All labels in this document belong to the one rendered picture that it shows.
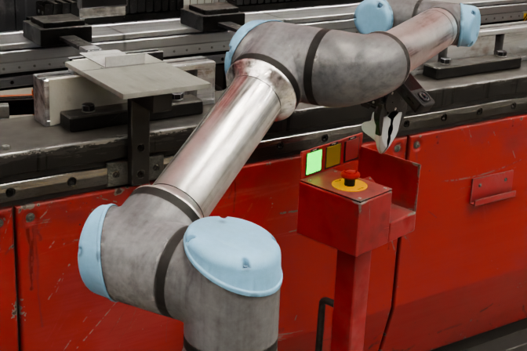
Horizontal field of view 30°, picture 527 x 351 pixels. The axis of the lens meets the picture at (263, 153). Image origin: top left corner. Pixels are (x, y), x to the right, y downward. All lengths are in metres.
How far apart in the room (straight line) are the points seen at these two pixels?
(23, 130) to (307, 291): 0.78
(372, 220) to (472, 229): 0.72
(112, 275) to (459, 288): 1.60
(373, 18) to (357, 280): 0.58
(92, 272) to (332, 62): 0.46
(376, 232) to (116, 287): 0.87
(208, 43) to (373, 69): 1.04
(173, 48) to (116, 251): 1.23
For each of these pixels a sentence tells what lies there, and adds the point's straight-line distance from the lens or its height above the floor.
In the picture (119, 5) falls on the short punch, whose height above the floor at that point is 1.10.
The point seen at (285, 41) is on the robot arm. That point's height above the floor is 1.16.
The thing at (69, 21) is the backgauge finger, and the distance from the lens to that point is 2.21.
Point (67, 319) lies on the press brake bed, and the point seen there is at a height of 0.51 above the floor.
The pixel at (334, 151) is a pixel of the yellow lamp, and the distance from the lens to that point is 2.06.
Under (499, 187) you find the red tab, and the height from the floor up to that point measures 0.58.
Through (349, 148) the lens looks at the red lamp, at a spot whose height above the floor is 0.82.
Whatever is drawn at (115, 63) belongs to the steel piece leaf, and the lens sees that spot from 1.95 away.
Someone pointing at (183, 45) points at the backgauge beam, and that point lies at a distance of 2.39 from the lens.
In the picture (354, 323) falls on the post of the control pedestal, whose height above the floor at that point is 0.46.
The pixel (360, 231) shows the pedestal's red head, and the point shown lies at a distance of 1.94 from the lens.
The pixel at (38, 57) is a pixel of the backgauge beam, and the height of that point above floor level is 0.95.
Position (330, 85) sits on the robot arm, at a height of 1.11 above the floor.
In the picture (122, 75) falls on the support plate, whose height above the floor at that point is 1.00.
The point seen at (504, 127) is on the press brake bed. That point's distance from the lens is 2.60.
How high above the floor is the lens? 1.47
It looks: 19 degrees down
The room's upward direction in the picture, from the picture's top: 2 degrees clockwise
